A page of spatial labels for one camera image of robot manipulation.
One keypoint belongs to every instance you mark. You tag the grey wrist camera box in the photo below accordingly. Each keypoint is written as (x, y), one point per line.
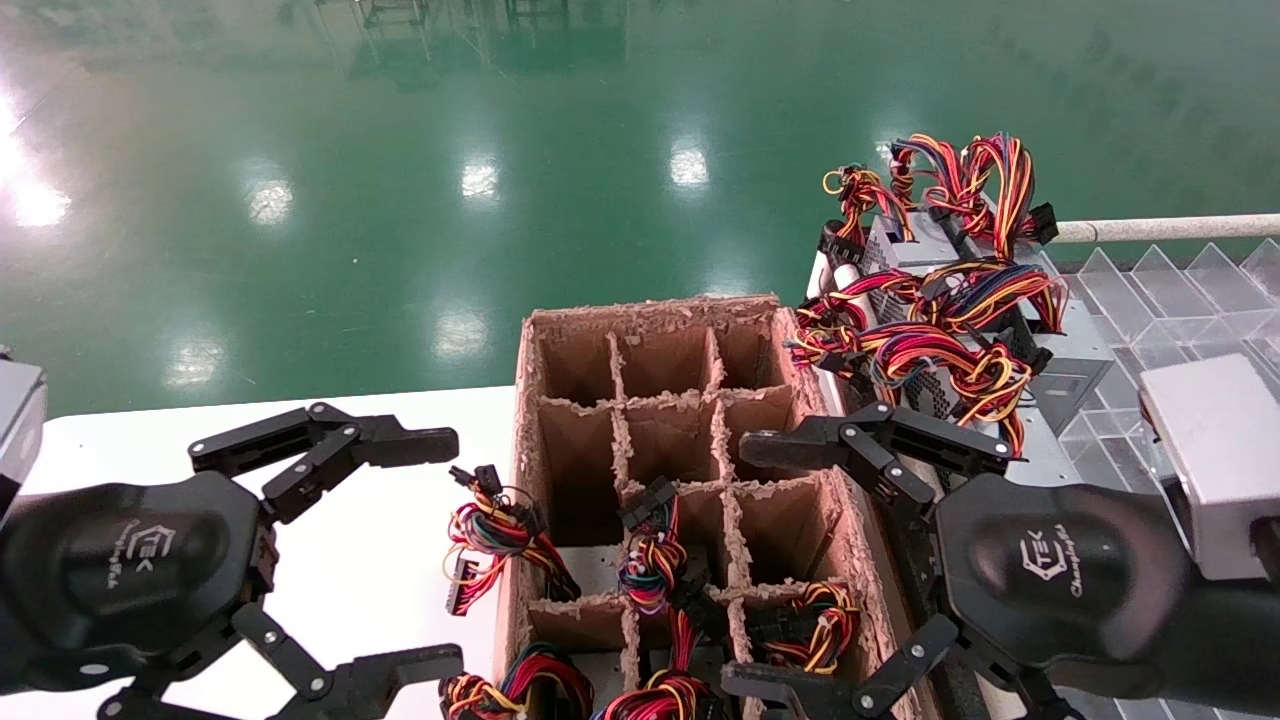
(20, 420)
(1220, 460)

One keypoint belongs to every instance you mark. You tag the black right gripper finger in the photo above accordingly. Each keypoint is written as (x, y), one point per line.
(900, 690)
(880, 440)

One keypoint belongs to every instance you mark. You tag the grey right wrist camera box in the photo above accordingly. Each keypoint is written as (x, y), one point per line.
(1220, 460)

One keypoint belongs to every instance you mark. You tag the white cart frame pipe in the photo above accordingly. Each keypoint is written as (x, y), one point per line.
(1160, 228)

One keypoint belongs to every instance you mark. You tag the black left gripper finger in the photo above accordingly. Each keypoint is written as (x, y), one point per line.
(335, 445)
(400, 678)

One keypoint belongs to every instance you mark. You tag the brown cardboard divider box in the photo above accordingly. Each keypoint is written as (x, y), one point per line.
(660, 370)

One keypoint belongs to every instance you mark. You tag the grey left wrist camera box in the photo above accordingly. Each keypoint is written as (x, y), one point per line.
(20, 420)

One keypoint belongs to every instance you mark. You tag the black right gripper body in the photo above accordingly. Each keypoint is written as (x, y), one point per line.
(1060, 580)

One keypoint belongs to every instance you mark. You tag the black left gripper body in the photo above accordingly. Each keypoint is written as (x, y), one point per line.
(130, 570)

